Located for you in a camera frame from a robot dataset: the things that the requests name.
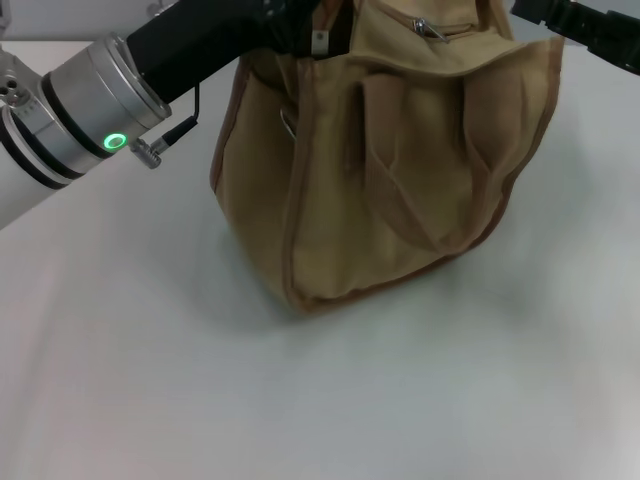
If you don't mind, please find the left gripper cable with plugs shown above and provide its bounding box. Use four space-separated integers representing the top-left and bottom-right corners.
130 0 202 171

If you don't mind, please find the khaki canvas food bag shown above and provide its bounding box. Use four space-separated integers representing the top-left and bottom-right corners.
209 0 565 317

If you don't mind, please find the silver metal zipper pull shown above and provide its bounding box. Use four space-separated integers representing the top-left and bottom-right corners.
413 17 449 44

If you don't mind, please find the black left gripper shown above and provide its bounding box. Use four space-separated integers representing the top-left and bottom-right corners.
124 0 322 104

